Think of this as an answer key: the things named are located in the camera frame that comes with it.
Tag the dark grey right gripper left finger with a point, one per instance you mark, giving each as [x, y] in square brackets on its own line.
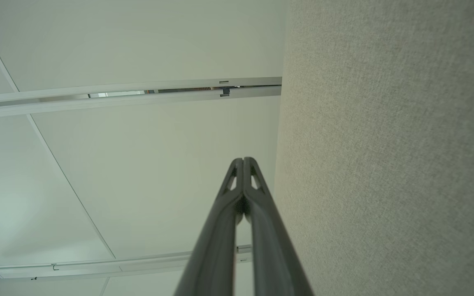
[214, 255]

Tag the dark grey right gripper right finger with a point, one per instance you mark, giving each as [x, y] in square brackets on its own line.
[274, 255]

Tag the grey fabric sofa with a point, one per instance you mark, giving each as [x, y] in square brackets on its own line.
[385, 144]

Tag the grey partition frame rail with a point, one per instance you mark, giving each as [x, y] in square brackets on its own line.
[97, 267]

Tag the grey double partition post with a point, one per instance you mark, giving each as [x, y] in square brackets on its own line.
[97, 104]

